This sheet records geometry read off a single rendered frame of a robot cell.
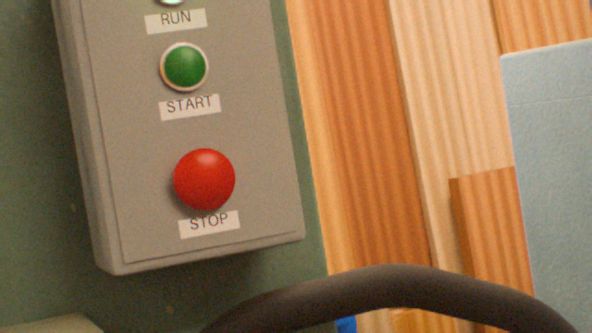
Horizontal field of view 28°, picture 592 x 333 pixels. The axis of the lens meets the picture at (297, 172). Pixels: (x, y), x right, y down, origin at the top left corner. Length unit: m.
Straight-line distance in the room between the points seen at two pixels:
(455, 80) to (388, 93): 0.14
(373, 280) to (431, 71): 1.64
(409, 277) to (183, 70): 0.17
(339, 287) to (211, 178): 0.10
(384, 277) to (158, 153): 0.14
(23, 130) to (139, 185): 0.08
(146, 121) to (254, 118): 0.05
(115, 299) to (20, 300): 0.05
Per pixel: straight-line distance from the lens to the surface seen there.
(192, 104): 0.57
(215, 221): 0.58
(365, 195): 2.18
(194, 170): 0.56
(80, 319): 0.60
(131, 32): 0.57
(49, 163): 0.62
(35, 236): 0.62
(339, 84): 2.17
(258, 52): 0.58
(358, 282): 0.62
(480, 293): 0.65
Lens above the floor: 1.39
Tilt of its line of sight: 3 degrees down
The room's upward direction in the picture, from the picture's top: 9 degrees counter-clockwise
